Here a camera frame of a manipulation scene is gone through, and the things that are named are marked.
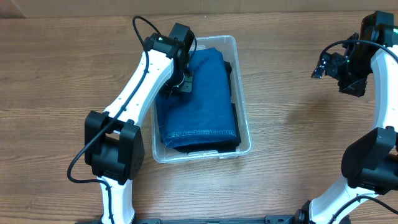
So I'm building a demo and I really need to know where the teal blue towel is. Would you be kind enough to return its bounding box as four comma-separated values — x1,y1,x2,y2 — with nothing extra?
155,48,240,150

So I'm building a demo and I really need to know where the black cloth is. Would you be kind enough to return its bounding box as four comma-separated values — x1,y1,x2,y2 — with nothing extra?
164,60,241,152

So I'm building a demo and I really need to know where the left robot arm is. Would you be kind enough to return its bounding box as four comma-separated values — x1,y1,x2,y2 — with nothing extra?
82,23,197,223

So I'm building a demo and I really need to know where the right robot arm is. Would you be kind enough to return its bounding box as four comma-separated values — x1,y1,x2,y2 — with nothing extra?
285,11,397,223

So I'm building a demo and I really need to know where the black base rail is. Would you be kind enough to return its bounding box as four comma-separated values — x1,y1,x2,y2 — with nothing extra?
74,214,351,224

